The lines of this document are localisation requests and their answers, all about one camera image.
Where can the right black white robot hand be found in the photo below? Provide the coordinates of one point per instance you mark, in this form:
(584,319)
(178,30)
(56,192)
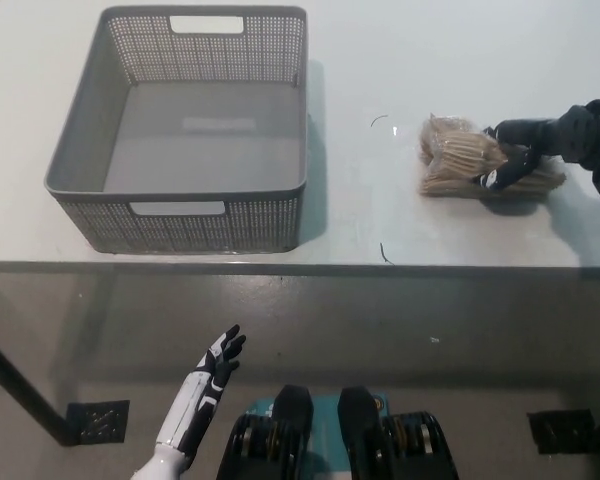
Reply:
(575,135)

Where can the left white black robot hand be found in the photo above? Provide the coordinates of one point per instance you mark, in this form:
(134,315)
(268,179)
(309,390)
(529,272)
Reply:
(200,395)

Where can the clear bag of wooden cutlery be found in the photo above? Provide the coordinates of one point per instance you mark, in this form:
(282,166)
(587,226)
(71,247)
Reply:
(455,150)

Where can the black floor plate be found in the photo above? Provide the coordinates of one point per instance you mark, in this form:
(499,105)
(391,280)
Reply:
(562,431)
(97,422)

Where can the teal robot body cover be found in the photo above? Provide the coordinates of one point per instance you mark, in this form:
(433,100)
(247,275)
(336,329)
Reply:
(325,430)

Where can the grey perforated plastic basket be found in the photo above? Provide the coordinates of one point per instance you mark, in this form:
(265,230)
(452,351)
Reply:
(90,220)

